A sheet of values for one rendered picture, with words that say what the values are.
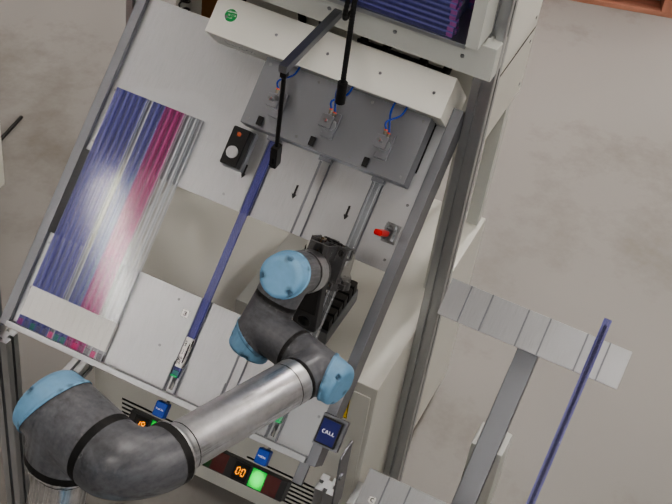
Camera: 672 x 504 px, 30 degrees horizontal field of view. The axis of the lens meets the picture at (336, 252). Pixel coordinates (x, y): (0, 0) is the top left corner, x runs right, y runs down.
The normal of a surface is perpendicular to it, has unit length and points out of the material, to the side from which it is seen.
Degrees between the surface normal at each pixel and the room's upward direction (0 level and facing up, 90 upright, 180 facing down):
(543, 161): 0
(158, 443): 19
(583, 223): 0
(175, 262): 0
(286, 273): 54
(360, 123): 45
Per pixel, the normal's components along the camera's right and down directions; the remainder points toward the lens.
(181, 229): 0.11, -0.73
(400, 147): -0.22, -0.12
